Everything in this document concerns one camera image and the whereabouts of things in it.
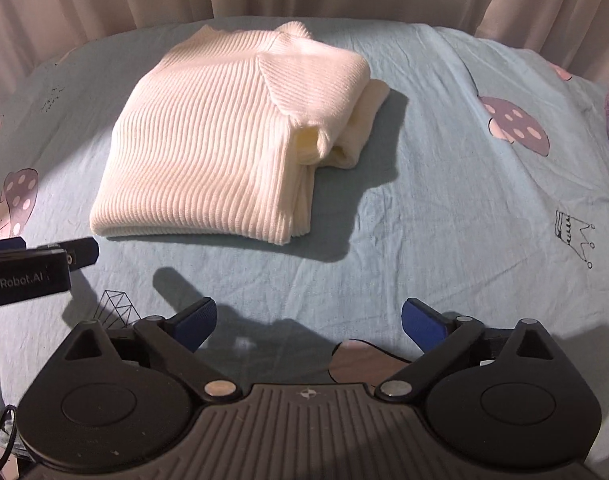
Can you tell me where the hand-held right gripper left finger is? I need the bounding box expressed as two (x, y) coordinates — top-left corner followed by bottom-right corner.
(63, 297), (241, 402)

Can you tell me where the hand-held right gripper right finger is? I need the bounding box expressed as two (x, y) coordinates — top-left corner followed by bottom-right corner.
(373, 297), (556, 402)

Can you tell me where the white ribbed knit sweater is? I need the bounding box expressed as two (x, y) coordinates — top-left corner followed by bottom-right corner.
(88, 20), (391, 247)

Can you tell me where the light blue printed bedsheet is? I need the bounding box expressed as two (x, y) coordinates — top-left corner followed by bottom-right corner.
(0, 17), (609, 461)

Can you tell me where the black cable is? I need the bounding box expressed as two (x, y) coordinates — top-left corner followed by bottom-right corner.
(0, 404), (21, 480)

